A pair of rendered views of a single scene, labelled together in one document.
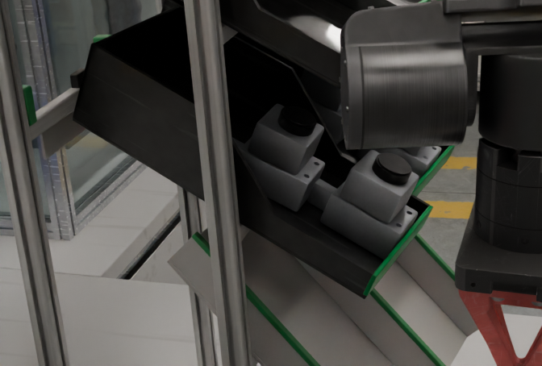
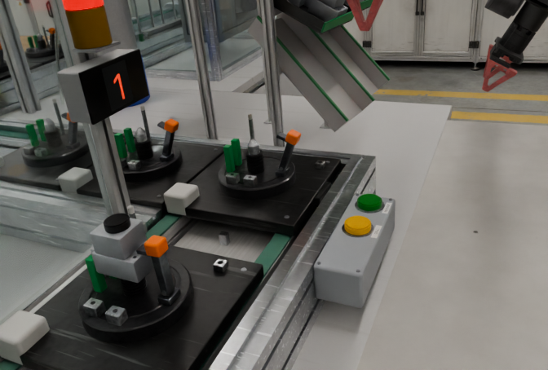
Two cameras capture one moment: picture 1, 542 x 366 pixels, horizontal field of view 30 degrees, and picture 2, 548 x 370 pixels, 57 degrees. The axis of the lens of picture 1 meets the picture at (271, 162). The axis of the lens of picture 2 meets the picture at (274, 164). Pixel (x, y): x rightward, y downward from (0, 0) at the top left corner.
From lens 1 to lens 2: 0.36 m
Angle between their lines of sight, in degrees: 8
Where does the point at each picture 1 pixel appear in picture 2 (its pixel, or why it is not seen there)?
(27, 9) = not seen: outside the picture
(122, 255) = (241, 85)
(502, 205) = not seen: outside the picture
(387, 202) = not seen: outside the picture
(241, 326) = (273, 50)
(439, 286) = (367, 66)
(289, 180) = not seen: outside the picture
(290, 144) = not seen: outside the picture
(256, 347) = (281, 63)
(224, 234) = (267, 8)
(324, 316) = (312, 63)
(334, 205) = (312, 2)
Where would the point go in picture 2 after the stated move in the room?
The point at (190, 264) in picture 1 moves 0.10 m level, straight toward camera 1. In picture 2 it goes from (256, 29) to (254, 41)
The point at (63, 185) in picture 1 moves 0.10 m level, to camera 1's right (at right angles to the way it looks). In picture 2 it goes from (217, 55) to (244, 54)
